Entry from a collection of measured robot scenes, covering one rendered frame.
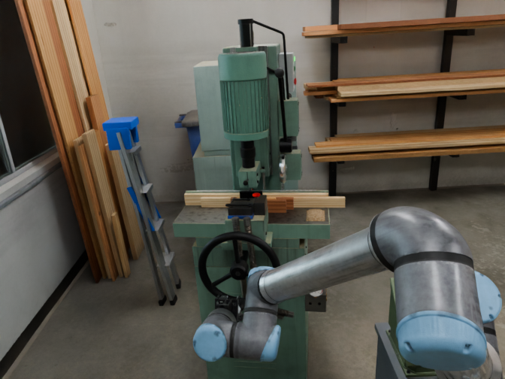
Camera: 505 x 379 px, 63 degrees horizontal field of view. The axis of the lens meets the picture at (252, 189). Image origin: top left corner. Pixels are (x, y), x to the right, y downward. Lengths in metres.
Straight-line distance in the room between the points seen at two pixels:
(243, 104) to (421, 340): 1.07
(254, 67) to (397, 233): 0.95
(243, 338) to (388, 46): 3.35
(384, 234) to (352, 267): 0.13
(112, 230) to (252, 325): 2.01
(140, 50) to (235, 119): 2.58
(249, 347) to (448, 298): 0.60
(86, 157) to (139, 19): 1.61
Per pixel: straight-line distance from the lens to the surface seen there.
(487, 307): 1.26
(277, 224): 1.54
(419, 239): 0.68
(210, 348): 1.12
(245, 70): 1.49
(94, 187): 2.88
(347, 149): 3.62
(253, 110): 1.52
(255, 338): 1.11
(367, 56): 4.03
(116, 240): 3.05
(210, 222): 1.59
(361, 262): 0.80
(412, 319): 0.65
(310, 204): 1.67
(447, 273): 0.66
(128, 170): 2.40
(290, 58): 1.82
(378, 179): 4.31
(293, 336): 1.82
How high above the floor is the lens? 1.57
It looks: 21 degrees down
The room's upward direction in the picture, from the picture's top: 4 degrees counter-clockwise
